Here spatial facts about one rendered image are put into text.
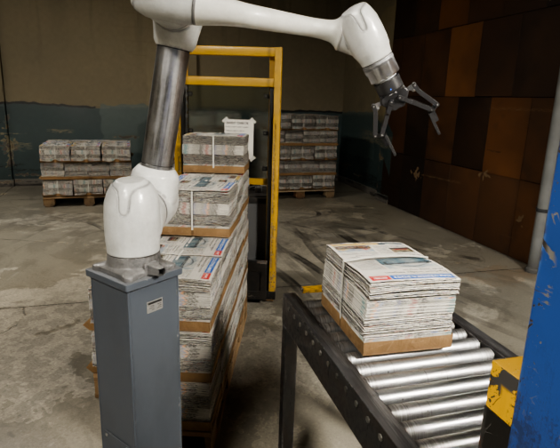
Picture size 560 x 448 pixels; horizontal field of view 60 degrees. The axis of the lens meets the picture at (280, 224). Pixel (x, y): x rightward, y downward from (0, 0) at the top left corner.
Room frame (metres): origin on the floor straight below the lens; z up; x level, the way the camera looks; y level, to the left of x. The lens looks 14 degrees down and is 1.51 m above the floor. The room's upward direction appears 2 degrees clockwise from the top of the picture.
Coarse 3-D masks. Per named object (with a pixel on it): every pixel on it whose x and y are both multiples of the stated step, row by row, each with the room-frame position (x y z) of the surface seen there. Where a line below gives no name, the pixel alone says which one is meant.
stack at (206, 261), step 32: (192, 256) 2.04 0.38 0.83; (224, 256) 2.16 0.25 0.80; (192, 288) 1.77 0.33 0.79; (192, 320) 1.78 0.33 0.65; (224, 320) 2.12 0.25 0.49; (192, 352) 1.78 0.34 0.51; (224, 352) 2.18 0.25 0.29; (192, 384) 1.78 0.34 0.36; (224, 384) 2.16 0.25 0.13; (192, 416) 1.78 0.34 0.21
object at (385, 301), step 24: (360, 264) 1.42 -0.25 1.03; (384, 264) 1.43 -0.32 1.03; (408, 264) 1.43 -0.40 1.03; (432, 264) 1.44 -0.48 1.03; (360, 288) 1.32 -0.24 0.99; (384, 288) 1.27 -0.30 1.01; (408, 288) 1.29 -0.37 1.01; (432, 288) 1.31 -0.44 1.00; (456, 288) 1.33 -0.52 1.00; (360, 312) 1.30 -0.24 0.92; (384, 312) 1.28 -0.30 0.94; (408, 312) 1.30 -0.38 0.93; (432, 312) 1.32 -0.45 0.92; (360, 336) 1.29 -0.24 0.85; (384, 336) 1.28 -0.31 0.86; (408, 336) 1.30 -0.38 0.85
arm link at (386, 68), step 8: (392, 56) 1.40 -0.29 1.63; (376, 64) 1.39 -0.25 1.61; (384, 64) 1.39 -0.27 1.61; (392, 64) 1.40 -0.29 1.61; (368, 72) 1.41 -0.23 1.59; (376, 72) 1.39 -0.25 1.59; (384, 72) 1.39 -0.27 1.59; (392, 72) 1.39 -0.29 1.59; (376, 80) 1.40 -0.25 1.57; (384, 80) 1.41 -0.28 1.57
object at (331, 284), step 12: (336, 252) 1.52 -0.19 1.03; (348, 252) 1.52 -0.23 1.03; (360, 252) 1.53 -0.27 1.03; (372, 252) 1.54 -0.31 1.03; (384, 252) 1.54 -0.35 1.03; (396, 252) 1.54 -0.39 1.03; (408, 252) 1.55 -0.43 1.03; (324, 264) 1.62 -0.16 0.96; (336, 264) 1.52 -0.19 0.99; (324, 276) 1.60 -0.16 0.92; (336, 276) 1.51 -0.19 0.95; (324, 288) 1.59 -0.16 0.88; (336, 288) 1.49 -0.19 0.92; (336, 300) 1.48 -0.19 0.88
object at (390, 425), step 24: (288, 312) 1.65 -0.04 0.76; (312, 336) 1.40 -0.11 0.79; (312, 360) 1.39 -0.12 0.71; (336, 360) 1.24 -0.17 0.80; (336, 384) 1.21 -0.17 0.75; (360, 384) 1.13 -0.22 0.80; (360, 408) 1.06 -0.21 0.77; (384, 408) 1.03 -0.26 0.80; (360, 432) 1.05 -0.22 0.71; (384, 432) 0.94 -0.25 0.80
